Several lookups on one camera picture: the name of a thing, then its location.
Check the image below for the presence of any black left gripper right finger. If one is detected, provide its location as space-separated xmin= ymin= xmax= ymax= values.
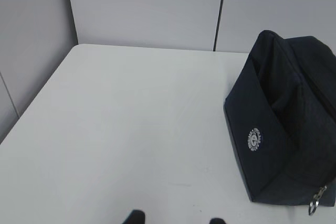
xmin=209 ymin=218 xmax=224 ymax=224

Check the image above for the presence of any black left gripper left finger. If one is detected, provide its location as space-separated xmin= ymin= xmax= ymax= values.
xmin=123 ymin=209 xmax=145 ymax=224

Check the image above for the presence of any silver zipper pull ring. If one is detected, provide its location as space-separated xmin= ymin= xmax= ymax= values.
xmin=308 ymin=185 xmax=328 ymax=216

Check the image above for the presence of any dark blue zippered lunch bag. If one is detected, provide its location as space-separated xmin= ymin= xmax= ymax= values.
xmin=224 ymin=30 xmax=335 ymax=207

